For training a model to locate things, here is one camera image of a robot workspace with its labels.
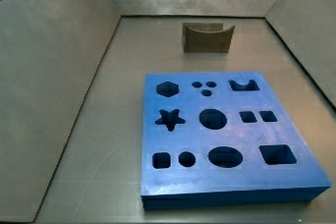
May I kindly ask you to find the blue foam shape board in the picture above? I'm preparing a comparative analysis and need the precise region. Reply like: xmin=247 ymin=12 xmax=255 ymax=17
xmin=140 ymin=72 xmax=332 ymax=209

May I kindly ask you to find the black curved holder stand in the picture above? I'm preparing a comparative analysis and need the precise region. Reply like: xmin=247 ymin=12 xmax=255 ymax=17
xmin=183 ymin=23 xmax=235 ymax=53

